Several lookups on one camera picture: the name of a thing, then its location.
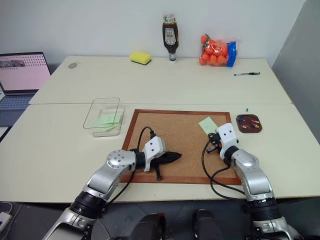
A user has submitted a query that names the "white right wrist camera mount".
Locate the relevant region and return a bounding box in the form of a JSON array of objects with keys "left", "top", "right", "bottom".
[{"left": 215, "top": 122, "right": 240, "bottom": 160}]

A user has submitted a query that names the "dark rounded shape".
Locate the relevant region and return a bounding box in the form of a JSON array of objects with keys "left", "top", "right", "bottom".
[
  {"left": 191, "top": 208, "right": 224, "bottom": 240},
  {"left": 124, "top": 212, "right": 168, "bottom": 240}
]

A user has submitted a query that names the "green sticky note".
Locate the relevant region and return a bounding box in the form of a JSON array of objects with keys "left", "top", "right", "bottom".
[{"left": 198, "top": 116, "right": 219, "bottom": 135}]

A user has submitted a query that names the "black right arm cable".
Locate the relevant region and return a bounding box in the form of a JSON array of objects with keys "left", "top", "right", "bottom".
[{"left": 201, "top": 139, "right": 251, "bottom": 201}]

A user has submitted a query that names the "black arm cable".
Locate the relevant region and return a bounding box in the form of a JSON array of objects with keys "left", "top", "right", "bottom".
[
  {"left": 201, "top": 139, "right": 251, "bottom": 201},
  {"left": 102, "top": 126, "right": 156, "bottom": 203}
]

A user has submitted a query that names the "brown sauce bottle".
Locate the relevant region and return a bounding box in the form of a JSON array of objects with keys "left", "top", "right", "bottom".
[{"left": 161, "top": 12, "right": 180, "bottom": 64}]

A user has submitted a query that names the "clear plastic box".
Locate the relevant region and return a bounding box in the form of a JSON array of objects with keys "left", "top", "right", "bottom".
[{"left": 82, "top": 97, "right": 126, "bottom": 138}]

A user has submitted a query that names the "green notes stack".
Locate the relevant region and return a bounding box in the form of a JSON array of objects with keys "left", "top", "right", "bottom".
[{"left": 92, "top": 112, "right": 124, "bottom": 133}]

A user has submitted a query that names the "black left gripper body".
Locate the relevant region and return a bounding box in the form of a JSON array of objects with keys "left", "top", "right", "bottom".
[{"left": 151, "top": 154, "right": 171, "bottom": 168}]

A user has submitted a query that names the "bag of orange balls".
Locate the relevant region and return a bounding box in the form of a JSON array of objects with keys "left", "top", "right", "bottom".
[{"left": 198, "top": 33, "right": 241, "bottom": 68}]

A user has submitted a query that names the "black ballpoint pen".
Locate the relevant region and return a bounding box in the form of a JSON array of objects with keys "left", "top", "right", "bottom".
[{"left": 233, "top": 71, "right": 261, "bottom": 77}]

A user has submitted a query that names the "open laptop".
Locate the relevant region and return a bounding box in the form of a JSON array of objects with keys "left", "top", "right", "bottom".
[{"left": 0, "top": 51, "right": 52, "bottom": 127}]

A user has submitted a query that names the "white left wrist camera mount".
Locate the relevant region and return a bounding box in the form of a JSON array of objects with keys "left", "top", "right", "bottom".
[{"left": 142, "top": 135, "right": 167, "bottom": 173}]

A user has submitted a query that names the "yellow green sponge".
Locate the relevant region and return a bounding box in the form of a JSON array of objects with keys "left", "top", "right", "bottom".
[{"left": 129, "top": 50, "right": 153, "bottom": 66}]

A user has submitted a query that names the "cork board with wooden frame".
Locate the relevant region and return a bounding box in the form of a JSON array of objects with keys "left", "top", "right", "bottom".
[{"left": 119, "top": 108, "right": 243, "bottom": 186}]

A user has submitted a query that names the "white power strip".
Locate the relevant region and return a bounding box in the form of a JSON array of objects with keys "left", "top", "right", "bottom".
[{"left": 0, "top": 211, "right": 12, "bottom": 230}]

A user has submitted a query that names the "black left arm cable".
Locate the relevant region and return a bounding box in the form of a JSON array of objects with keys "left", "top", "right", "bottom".
[{"left": 102, "top": 126, "right": 156, "bottom": 203}]

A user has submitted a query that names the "brown square tray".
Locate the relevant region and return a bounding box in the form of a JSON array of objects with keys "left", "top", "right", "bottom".
[{"left": 235, "top": 113, "right": 265, "bottom": 134}]

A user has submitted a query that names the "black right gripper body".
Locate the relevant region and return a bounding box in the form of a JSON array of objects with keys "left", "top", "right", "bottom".
[{"left": 207, "top": 132, "right": 224, "bottom": 152}]

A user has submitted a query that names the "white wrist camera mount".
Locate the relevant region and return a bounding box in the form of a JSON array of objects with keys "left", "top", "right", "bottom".
[
  {"left": 142, "top": 135, "right": 167, "bottom": 173},
  {"left": 215, "top": 122, "right": 240, "bottom": 160}
]

